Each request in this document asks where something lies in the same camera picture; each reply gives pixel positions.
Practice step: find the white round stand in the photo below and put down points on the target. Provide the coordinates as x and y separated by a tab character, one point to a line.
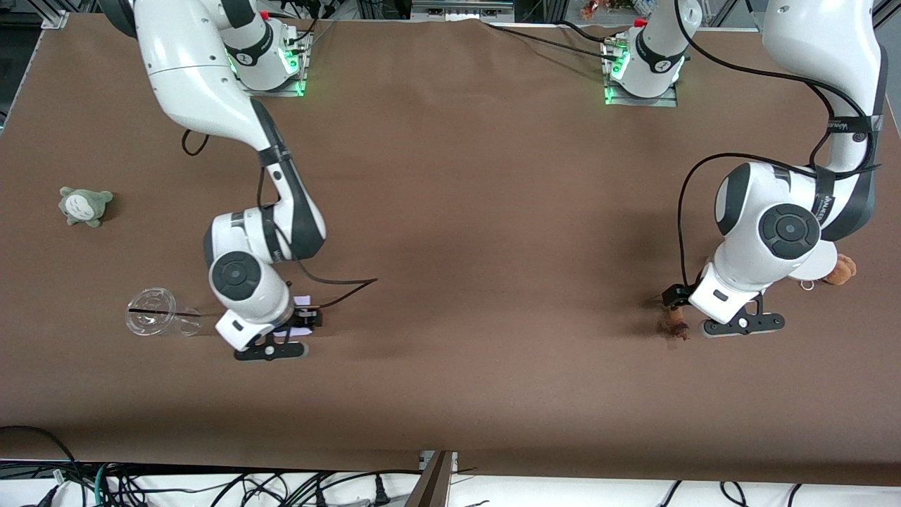
823	264

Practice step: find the brown lion statue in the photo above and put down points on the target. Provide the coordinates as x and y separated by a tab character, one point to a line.
677	325

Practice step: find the brown table cover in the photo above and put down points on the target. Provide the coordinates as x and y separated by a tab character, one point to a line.
450	394

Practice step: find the grey green plush toy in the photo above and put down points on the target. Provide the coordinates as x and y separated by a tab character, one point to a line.
84	206

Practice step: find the clear plastic cup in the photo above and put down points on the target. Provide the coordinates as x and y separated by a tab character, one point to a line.
151	322

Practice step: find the small colourful toy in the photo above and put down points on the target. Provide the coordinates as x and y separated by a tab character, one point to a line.
595	8

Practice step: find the aluminium frame rail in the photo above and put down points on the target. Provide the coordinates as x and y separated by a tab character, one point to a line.
461	8

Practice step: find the grey metal mount post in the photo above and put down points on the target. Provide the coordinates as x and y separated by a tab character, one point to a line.
431	486

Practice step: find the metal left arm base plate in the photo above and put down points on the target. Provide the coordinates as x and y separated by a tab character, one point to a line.
662	102

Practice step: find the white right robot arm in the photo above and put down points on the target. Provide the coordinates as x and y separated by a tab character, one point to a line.
190	63

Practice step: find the thin black straw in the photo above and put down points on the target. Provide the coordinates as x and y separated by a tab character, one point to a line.
162	311

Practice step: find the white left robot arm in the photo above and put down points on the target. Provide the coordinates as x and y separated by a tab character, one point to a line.
753	232

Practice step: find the black power plug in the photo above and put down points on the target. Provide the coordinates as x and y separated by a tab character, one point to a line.
381	493

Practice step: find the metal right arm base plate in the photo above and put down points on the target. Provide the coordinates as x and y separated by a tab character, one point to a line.
281	90

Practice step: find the aluminium corner profile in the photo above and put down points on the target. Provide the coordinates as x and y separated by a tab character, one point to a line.
888	10
56	19

